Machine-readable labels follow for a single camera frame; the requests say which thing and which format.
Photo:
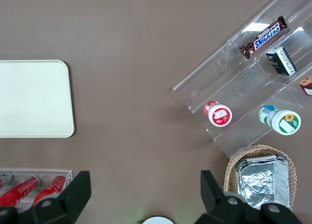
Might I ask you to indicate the red cookie box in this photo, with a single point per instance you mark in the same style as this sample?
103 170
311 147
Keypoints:
307 86

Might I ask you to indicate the clear acrylic bottle rack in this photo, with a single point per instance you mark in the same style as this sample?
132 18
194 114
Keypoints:
69 174

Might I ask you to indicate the small black white carton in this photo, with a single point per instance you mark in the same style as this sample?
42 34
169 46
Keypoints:
280 61

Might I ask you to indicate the clear acrylic stepped stand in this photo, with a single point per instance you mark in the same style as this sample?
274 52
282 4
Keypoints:
231 75

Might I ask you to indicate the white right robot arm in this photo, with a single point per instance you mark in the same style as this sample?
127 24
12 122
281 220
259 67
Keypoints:
158 220

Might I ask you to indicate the Snickers chocolate bar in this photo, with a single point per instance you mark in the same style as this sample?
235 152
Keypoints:
264 37

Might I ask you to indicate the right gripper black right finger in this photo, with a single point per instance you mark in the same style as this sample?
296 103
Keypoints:
214 199

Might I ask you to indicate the light tan wicker basket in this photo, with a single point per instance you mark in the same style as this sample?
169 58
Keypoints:
230 170

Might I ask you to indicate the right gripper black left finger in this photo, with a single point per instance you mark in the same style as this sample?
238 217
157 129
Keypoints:
73 192

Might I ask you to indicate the green lidded yogurt cup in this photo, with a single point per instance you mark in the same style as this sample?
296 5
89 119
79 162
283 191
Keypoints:
284 120

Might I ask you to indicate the cream rectangular tray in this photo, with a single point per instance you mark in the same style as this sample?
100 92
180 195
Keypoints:
34 99

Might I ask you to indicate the red lidded yogurt cup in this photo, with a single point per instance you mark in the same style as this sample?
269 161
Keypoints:
219 115

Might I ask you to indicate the aluminium foil container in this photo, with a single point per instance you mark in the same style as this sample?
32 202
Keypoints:
260 182

